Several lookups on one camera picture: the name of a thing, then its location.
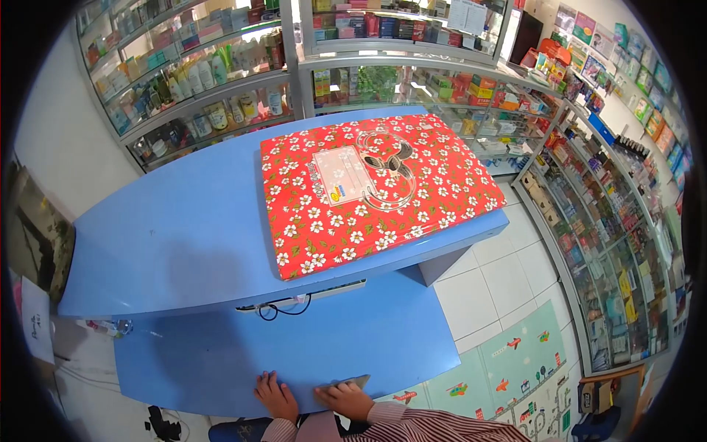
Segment person's left hand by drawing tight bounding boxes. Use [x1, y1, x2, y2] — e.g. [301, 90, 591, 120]
[254, 370, 300, 423]

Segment person's right hand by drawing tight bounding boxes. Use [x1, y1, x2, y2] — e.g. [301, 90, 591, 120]
[314, 381, 376, 423]

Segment person's left fingers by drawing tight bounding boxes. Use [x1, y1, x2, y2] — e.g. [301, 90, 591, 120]
[254, 370, 288, 401]

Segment person's right fingers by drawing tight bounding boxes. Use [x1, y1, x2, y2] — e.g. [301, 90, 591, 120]
[314, 381, 360, 402]

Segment grey wiping cloth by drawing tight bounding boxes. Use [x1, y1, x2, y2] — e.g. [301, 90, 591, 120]
[315, 374, 372, 396]

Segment person's body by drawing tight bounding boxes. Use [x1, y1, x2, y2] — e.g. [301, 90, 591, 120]
[295, 409, 532, 442]

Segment black floor object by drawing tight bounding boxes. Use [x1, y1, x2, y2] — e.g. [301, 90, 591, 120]
[144, 405, 184, 442]

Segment clear plastic bottle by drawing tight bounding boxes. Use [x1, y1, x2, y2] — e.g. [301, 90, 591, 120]
[85, 318, 134, 339]

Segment road print play mat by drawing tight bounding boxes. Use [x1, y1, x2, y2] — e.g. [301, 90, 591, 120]
[380, 300, 582, 442]

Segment red floral folio book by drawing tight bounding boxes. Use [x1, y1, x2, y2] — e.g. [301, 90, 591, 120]
[260, 113, 508, 282]

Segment white paper sheet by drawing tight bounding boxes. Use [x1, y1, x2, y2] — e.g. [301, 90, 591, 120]
[20, 275, 57, 366]

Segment small cardboard box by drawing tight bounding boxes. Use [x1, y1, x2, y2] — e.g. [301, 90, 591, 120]
[577, 378, 623, 415]

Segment dark framed picture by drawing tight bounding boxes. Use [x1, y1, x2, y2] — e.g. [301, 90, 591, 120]
[4, 159, 76, 304]

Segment long glass display counter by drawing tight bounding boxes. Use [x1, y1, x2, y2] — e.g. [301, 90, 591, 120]
[513, 99, 694, 378]

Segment tall glass display cabinet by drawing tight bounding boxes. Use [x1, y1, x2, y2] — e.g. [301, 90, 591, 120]
[74, 0, 302, 173]

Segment wide glass display cabinet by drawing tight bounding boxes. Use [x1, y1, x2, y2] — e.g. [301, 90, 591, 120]
[295, 0, 560, 178]

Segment black cable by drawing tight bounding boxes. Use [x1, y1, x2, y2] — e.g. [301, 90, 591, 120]
[258, 294, 312, 322]

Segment wooden frame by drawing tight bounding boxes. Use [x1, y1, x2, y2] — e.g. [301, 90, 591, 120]
[580, 364, 648, 434]

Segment full wall shelf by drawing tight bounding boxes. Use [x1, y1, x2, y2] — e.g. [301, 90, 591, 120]
[544, 3, 698, 194]

